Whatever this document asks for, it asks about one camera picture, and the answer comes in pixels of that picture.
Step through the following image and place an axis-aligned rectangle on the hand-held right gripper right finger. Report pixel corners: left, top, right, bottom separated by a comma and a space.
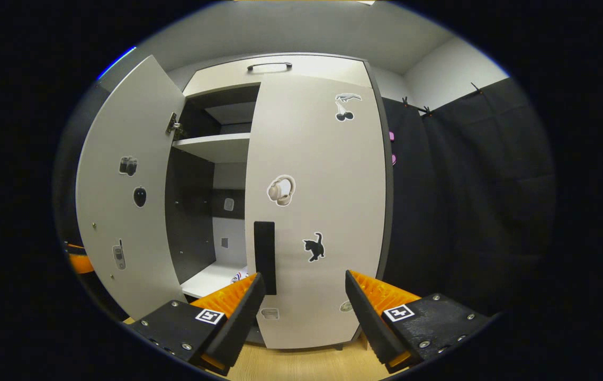
345, 270, 492, 371

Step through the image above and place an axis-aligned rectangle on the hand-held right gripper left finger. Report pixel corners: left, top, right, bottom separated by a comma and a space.
131, 273, 266, 371

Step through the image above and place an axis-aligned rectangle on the white door with camera sticker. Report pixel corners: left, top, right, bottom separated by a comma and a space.
75, 55, 186, 321

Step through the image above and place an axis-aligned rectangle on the white shoe cabinet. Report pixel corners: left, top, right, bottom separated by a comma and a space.
165, 53, 393, 347

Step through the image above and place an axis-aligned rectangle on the white door with cat sticker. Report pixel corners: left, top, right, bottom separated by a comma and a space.
245, 73, 389, 350

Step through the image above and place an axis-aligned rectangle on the white cabinet shelf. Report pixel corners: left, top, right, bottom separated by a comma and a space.
173, 132, 251, 164
181, 260, 251, 298

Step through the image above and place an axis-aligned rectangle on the white cabinet drawer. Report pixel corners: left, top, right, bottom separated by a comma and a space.
183, 54, 373, 97

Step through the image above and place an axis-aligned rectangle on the black backdrop cloth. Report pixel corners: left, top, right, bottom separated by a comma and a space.
423, 77, 556, 318
381, 98, 431, 307

